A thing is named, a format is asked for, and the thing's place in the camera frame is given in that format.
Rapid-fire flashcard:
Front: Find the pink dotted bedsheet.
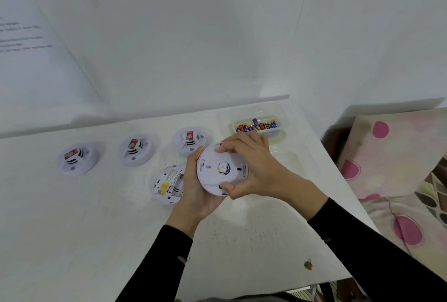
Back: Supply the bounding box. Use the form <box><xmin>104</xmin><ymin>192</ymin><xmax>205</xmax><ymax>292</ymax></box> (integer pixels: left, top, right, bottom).
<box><xmin>359</xmin><ymin>193</ymin><xmax>447</xmax><ymax>282</ymax></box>

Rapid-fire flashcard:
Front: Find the white paper with text lines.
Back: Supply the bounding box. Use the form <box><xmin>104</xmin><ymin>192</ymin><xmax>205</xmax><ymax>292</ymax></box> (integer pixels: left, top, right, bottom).
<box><xmin>0</xmin><ymin>0</ymin><xmax>104</xmax><ymax>110</ymax></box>

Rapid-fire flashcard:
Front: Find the pink dotted pillow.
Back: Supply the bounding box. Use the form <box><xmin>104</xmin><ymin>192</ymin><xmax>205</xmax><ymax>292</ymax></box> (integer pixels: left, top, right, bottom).
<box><xmin>337</xmin><ymin>108</ymin><xmax>447</xmax><ymax>201</ymax></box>

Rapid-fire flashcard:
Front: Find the person's left hand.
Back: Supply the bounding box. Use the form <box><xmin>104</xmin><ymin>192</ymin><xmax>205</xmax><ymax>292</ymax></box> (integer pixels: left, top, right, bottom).
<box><xmin>171</xmin><ymin>147</ymin><xmax>226</xmax><ymax>224</ymax></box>

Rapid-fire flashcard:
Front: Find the person's right forearm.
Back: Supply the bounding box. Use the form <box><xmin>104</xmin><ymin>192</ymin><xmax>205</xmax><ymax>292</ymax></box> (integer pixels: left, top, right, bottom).
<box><xmin>283</xmin><ymin>175</ymin><xmax>447</xmax><ymax>302</ymax></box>

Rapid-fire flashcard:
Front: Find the white round smoke detector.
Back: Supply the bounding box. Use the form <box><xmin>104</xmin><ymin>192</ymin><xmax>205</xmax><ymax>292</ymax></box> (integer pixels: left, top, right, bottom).
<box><xmin>196</xmin><ymin>142</ymin><xmax>249</xmax><ymax>197</ymax></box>
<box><xmin>57</xmin><ymin>142</ymin><xmax>99</xmax><ymax>177</ymax></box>
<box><xmin>153</xmin><ymin>164</ymin><xmax>185</xmax><ymax>206</ymax></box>
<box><xmin>117</xmin><ymin>133</ymin><xmax>156</xmax><ymax>168</ymax></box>
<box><xmin>172</xmin><ymin>126</ymin><xmax>209</xmax><ymax>158</ymax></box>

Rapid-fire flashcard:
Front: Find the brown patterned cloth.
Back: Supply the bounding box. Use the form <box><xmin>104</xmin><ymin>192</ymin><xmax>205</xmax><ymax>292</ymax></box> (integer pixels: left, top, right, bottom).
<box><xmin>413</xmin><ymin>157</ymin><xmax>447</xmax><ymax>226</ymax></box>

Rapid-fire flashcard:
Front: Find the person's right hand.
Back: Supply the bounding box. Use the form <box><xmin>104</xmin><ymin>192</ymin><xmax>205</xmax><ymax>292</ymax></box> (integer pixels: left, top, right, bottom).
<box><xmin>214</xmin><ymin>130</ymin><xmax>298</xmax><ymax>205</ymax></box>

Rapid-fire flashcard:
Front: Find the clear plastic container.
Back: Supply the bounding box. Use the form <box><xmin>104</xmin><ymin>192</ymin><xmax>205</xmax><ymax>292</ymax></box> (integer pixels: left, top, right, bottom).
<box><xmin>216</xmin><ymin>104</ymin><xmax>290</xmax><ymax>145</ymax></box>
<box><xmin>271</xmin><ymin>151</ymin><xmax>308</xmax><ymax>179</ymax></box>

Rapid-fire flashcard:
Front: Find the person's left forearm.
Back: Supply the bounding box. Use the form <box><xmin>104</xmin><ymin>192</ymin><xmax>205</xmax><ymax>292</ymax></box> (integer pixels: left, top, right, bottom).
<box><xmin>115</xmin><ymin>211</ymin><xmax>203</xmax><ymax>302</ymax></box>

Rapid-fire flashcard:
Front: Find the patterned mat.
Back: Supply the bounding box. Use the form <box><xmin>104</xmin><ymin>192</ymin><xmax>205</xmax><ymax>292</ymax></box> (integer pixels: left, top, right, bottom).
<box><xmin>286</xmin><ymin>279</ymin><xmax>367</xmax><ymax>302</ymax></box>

